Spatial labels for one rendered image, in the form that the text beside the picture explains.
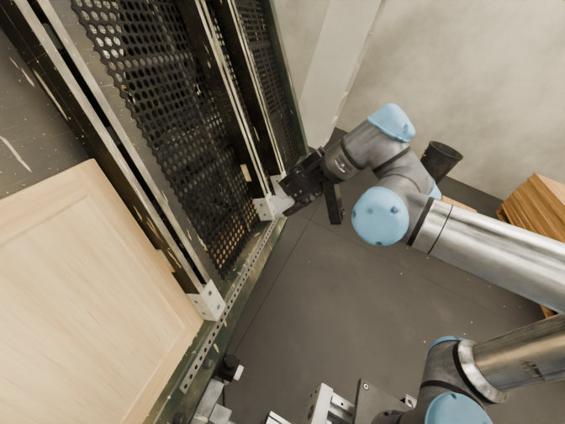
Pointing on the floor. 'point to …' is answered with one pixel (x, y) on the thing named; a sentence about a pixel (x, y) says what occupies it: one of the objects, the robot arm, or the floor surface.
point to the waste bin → (440, 160)
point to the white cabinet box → (336, 64)
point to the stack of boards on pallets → (537, 210)
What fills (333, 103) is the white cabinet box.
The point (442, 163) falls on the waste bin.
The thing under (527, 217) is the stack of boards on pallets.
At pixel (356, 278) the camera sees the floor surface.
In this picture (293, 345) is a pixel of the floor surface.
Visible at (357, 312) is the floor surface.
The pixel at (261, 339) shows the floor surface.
